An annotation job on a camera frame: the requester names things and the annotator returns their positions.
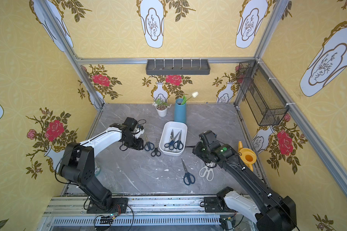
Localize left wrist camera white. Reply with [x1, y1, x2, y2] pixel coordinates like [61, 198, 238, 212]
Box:
[132, 123, 144, 138]

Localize small circuit board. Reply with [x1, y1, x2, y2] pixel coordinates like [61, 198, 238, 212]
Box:
[219, 217, 234, 231]
[99, 213, 119, 225]

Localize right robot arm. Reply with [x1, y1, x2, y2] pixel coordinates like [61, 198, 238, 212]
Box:
[193, 131, 297, 231]

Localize small circuit board right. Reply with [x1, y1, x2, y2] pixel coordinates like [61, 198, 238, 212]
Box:
[219, 217, 234, 231]

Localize grey wall shelf rack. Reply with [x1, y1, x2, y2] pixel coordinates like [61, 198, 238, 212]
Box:
[146, 58, 211, 76]

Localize blue scissors floor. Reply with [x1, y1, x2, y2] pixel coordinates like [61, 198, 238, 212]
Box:
[181, 159, 196, 186]

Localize blue cylindrical vase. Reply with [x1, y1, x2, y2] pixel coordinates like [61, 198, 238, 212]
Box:
[174, 98, 187, 124]

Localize blue scissors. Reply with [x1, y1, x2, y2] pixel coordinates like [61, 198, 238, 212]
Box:
[174, 131, 184, 150]
[164, 132, 180, 150]
[144, 134, 155, 152]

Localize white green tape roll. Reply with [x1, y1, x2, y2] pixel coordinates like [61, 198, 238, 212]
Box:
[94, 161, 101, 176]

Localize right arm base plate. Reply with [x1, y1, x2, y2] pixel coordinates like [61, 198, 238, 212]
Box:
[202, 196, 228, 213]

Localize beige kitchen scissors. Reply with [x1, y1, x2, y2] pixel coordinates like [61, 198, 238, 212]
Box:
[170, 130, 174, 142]

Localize small circuit board left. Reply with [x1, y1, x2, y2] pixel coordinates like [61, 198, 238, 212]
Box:
[99, 213, 119, 225]

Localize small white potted plant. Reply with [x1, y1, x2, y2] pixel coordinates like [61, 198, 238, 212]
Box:
[152, 98, 171, 117]

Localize aluminium rail base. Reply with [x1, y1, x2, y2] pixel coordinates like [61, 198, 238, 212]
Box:
[38, 189, 259, 231]

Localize white tulip flower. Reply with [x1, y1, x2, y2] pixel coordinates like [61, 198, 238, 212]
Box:
[181, 91, 199, 105]

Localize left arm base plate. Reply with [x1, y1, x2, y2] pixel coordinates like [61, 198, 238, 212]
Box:
[87, 197, 128, 214]

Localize white plastic storage box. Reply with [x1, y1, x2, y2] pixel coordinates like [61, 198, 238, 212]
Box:
[159, 121, 188, 157]

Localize yellow watering can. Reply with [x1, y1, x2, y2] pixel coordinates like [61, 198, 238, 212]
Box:
[238, 141, 257, 171]

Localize black wire mesh basket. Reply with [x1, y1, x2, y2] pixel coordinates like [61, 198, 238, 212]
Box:
[237, 61, 289, 127]

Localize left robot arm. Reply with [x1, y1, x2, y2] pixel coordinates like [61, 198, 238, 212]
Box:
[56, 117, 144, 211]

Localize small black scissors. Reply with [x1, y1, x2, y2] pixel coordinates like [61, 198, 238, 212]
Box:
[150, 138, 161, 157]

